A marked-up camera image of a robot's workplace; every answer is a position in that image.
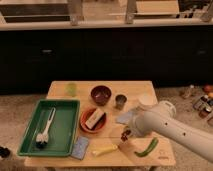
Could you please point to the purple grape bunch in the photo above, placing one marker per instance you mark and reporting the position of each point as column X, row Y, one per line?
column 125, row 134

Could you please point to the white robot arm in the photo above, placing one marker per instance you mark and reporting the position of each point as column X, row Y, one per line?
column 160, row 119

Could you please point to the green plastic tray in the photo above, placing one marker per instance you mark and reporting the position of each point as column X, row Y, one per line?
column 61, row 132

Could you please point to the dark red bowl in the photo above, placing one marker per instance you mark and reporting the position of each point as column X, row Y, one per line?
column 101, row 95

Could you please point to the small metal cup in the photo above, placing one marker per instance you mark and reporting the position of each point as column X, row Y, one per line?
column 120, row 101

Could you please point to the wooden table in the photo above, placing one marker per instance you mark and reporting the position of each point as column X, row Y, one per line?
column 161, row 156

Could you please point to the translucent green cup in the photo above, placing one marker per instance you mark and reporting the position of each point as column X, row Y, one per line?
column 71, row 89

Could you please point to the blue cloth piece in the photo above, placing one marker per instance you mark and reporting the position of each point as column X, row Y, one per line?
column 126, row 117

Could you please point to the orange plate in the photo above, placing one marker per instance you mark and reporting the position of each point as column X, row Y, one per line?
column 98, row 126

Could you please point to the beige sponge block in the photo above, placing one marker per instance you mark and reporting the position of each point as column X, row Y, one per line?
column 94, row 118

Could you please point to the white paper cup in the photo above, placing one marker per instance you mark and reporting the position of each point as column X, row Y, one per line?
column 145, row 100

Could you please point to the yellow banana toy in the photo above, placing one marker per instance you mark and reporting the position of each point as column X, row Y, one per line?
column 104, row 150

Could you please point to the blue sponge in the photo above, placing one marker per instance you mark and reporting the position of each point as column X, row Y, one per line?
column 80, row 147

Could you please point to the dark cabinet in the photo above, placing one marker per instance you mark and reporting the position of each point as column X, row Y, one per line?
column 30, row 60

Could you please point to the white dish brush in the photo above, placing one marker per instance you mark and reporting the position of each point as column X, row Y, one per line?
column 43, row 137

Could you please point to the black object on floor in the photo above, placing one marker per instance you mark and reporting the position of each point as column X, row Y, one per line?
column 4, row 152

